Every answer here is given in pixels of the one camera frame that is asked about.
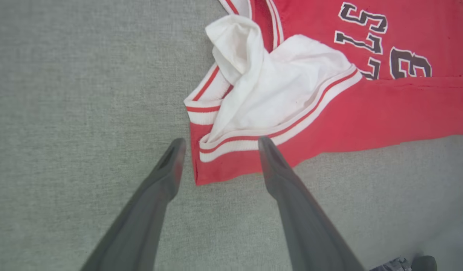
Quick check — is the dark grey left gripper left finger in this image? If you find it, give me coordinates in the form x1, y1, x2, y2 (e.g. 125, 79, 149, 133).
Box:
81, 138, 187, 271

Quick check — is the dark grey robot part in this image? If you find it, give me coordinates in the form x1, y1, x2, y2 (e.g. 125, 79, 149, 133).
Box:
370, 255, 438, 271

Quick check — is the red white basketball jersey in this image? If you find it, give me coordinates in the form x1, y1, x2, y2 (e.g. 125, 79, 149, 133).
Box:
183, 0, 463, 186

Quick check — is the grey fabric sofa cushion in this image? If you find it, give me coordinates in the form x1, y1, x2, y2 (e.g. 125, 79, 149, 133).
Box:
0, 0, 463, 271

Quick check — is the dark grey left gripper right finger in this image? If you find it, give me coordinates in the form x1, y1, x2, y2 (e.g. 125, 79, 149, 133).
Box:
258, 136, 364, 271

